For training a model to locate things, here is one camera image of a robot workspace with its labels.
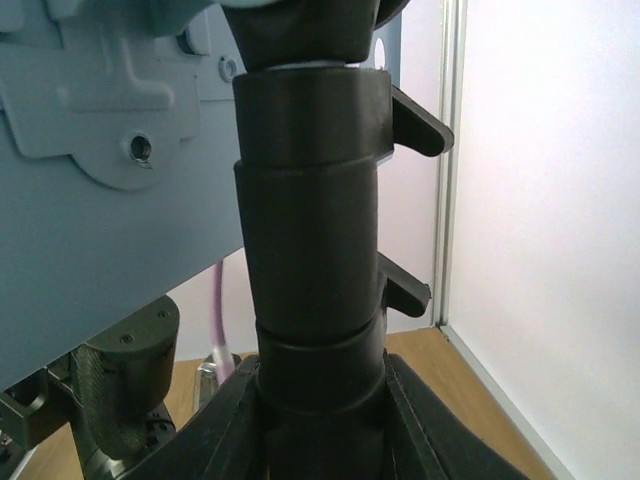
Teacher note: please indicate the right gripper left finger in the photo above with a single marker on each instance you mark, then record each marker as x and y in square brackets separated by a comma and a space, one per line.
[223, 440]

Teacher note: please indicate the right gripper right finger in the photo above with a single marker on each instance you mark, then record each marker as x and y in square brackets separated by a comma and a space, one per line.
[425, 440]

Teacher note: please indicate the light blue music stand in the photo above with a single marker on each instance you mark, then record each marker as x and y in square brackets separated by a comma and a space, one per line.
[144, 141]

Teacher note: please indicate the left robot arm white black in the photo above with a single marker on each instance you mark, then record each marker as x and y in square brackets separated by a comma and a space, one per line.
[110, 391]

